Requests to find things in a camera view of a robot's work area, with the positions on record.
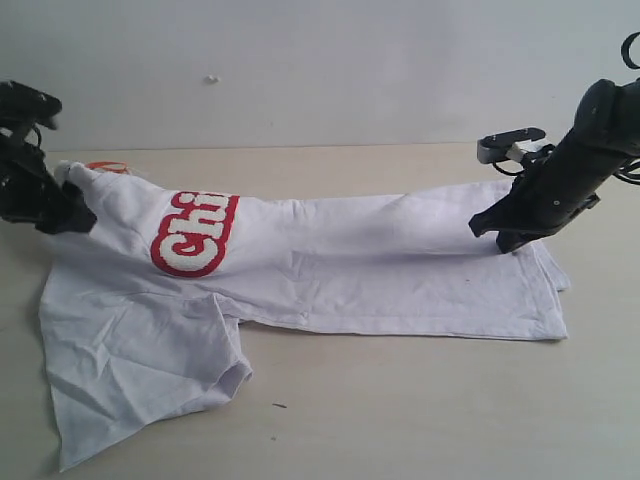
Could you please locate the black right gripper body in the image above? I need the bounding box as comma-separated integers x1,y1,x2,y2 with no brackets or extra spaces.
496,165,600,240

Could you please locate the black cable loop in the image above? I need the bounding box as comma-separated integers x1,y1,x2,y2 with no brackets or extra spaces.
620,31,640,70

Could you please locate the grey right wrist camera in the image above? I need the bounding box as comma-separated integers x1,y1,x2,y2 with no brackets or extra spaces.
476,127,546,165

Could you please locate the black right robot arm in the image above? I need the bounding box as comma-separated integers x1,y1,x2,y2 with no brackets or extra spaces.
469,79,639,253

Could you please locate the orange ribbon tag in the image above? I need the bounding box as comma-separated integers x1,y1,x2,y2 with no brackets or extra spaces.
85,161,131,175

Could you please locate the white t-shirt with red patch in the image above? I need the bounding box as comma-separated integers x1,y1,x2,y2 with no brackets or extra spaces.
39,162,569,470

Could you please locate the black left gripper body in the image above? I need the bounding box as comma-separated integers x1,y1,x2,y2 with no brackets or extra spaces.
1,80,62,231

